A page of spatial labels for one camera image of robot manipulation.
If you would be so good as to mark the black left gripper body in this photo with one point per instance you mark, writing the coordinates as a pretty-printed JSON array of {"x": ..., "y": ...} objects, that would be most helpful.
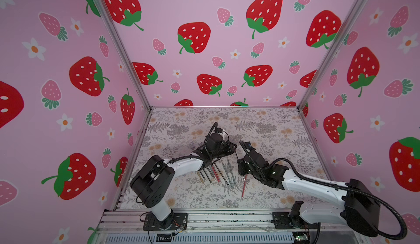
[{"x": 220, "y": 153}]

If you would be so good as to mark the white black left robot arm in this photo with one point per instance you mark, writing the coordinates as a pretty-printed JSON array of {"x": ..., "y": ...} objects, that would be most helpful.
[{"x": 151, "y": 183}]

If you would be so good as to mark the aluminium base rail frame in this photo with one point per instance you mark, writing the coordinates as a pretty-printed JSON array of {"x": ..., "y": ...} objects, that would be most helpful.
[{"x": 224, "y": 226}]

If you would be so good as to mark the red striped pencil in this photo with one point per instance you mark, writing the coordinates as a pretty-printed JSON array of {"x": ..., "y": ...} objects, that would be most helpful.
[{"x": 215, "y": 174}]

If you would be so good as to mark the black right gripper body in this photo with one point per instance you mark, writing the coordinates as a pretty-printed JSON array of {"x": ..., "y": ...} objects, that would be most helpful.
[{"x": 251, "y": 157}]

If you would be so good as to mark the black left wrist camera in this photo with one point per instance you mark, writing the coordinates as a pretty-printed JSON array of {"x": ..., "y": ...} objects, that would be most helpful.
[{"x": 215, "y": 139}]

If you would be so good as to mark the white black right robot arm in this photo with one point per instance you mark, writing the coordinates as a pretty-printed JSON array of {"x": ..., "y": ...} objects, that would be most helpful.
[{"x": 351, "y": 203}]

